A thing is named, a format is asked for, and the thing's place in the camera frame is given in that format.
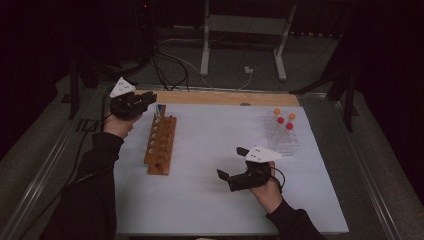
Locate white metal stand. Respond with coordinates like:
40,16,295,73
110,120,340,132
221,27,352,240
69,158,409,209
199,0,298,82

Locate clear acrylic tube rack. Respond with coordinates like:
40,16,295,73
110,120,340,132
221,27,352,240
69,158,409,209
264,111,300,157

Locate black floor bracket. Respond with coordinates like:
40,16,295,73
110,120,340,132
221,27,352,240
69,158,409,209
77,118,100,133

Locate person's left hand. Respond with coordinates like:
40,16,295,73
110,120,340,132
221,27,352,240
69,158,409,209
102,111,144,139

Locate wooden test tube rack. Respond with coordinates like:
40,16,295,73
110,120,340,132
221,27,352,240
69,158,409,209
143,104,178,176

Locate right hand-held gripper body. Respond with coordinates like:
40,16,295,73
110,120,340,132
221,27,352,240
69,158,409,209
228,145,286,193

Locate white table mat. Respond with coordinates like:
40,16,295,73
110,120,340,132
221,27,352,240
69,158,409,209
113,101,349,235

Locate person's right hand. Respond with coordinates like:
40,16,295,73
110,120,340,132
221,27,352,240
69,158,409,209
249,161,284,214

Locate black stand legs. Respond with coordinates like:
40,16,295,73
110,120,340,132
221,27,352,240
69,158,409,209
68,56,139,120
289,49,359,133

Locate black cable bundle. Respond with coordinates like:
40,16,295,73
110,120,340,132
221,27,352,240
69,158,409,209
151,43,190,92

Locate black floor cable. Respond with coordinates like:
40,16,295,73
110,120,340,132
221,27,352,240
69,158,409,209
18,129,93,240

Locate white cable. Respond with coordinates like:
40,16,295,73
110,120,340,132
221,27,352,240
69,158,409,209
233,72,254,91

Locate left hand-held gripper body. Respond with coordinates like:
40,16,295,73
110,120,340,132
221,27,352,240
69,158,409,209
109,77,145,122

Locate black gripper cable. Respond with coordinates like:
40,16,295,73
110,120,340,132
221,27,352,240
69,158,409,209
64,94,116,191
271,166,287,194

